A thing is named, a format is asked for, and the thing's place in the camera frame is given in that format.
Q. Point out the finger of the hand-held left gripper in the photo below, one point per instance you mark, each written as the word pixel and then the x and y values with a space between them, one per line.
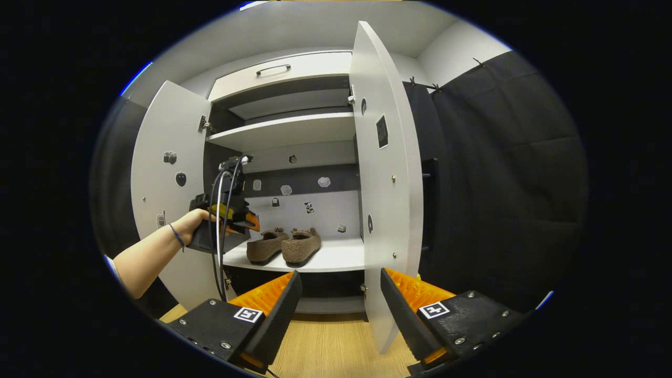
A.
pixel 247 220

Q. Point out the thin blue wristband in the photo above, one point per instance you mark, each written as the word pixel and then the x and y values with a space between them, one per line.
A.
pixel 177 236

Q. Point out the white cabinet drawer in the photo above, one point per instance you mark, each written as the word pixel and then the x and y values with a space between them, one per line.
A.
pixel 315 68

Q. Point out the black backdrop cloth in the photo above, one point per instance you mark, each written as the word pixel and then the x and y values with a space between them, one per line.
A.
pixel 499 184

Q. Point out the white cabinet door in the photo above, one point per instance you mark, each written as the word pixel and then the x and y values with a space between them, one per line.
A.
pixel 163 136
pixel 386 210

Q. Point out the brown fuzzy shoe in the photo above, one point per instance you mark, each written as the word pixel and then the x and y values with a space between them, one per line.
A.
pixel 262 249
pixel 302 247

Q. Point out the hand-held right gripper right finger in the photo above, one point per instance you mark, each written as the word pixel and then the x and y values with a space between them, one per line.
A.
pixel 407 320

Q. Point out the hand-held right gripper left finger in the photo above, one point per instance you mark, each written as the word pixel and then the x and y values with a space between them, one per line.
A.
pixel 275 320

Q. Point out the ceiling light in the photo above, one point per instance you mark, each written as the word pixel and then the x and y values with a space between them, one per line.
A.
pixel 254 5

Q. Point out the grey shoe cabinet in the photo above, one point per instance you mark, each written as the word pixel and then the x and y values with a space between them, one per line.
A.
pixel 294 131

